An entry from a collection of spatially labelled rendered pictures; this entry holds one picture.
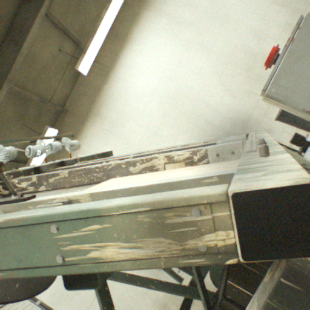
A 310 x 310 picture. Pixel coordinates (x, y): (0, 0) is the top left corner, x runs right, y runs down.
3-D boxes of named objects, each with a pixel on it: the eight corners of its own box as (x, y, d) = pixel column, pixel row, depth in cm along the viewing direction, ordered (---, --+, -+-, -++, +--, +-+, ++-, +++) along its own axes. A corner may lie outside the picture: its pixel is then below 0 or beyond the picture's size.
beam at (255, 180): (330, 258, 47) (318, 178, 47) (239, 264, 51) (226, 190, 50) (268, 145, 259) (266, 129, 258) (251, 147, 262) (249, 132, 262)
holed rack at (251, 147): (257, 151, 102) (256, 149, 102) (246, 153, 103) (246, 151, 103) (255, 131, 260) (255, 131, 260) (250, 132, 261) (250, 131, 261)
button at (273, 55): (289, 45, 50) (275, 40, 50) (276, 72, 51) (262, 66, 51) (287, 51, 54) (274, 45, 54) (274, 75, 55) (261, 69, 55)
